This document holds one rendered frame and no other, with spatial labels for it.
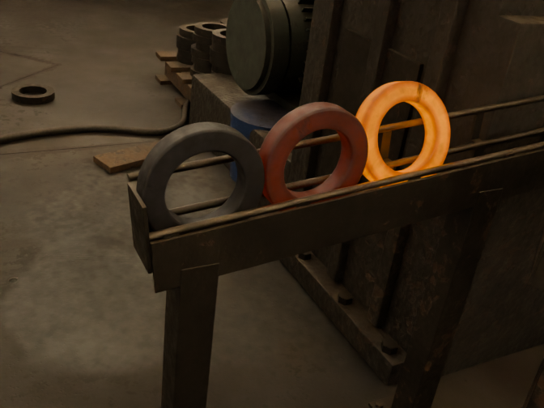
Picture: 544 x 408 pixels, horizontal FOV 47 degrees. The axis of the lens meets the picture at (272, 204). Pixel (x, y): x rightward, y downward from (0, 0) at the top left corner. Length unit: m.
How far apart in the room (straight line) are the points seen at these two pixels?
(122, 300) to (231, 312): 0.29
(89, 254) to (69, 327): 0.33
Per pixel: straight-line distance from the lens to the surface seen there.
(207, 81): 2.65
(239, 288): 1.80
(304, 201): 0.94
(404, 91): 1.06
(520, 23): 1.23
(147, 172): 0.84
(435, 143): 1.11
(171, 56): 3.34
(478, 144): 1.22
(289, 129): 0.90
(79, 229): 2.04
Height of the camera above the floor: 1.06
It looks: 28 degrees down
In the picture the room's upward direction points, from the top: 8 degrees clockwise
